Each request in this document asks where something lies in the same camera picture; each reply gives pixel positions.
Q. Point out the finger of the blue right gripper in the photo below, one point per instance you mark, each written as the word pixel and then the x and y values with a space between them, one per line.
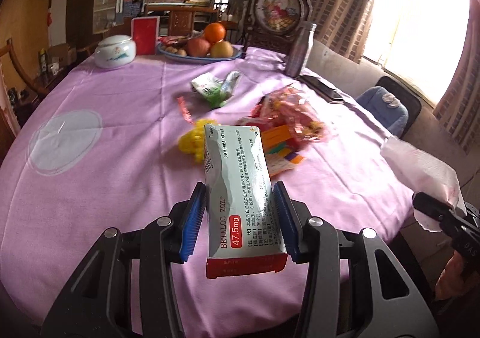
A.
pixel 432 208

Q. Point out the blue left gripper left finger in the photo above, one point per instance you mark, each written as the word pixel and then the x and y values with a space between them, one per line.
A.
pixel 191 221

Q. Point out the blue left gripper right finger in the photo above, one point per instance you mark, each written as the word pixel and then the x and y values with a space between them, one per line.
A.
pixel 292 217

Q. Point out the white napkin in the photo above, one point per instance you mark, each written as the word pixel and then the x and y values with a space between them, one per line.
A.
pixel 423 173

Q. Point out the white medicine box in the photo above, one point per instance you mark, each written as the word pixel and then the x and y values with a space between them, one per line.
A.
pixel 244 237

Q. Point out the yellow foam fruit net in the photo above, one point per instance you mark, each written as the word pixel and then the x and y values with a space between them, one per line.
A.
pixel 192 142

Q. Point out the red snack bag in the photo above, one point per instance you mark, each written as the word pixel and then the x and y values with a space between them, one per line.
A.
pixel 281 151

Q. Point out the green white tissue pack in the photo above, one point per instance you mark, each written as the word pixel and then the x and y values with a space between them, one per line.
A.
pixel 213 90

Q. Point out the pink plastic wrapper bag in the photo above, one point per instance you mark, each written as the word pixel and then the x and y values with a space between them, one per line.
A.
pixel 288 106

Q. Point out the purple tablecloth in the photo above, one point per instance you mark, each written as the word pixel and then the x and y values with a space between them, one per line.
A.
pixel 101 151

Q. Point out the black chair blue cushion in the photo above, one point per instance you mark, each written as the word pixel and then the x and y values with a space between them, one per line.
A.
pixel 394 106

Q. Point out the black smartphone in case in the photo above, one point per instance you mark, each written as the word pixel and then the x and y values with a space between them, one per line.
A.
pixel 321 89

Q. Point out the yellow pear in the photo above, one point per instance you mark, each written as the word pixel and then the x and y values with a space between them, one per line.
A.
pixel 221 49

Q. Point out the red apple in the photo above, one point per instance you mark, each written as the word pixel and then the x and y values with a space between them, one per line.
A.
pixel 197 47

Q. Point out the orange fruit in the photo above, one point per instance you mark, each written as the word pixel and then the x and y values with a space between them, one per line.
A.
pixel 214 32

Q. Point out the white ceramic jar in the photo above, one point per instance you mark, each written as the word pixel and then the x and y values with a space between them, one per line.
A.
pixel 115 51

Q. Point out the red white box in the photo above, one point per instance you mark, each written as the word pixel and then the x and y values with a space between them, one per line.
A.
pixel 145 31

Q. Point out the steel water bottle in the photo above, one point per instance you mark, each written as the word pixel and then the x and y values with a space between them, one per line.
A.
pixel 300 51

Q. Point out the round embroidered screen ornament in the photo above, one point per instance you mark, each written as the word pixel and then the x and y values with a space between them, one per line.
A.
pixel 274 24

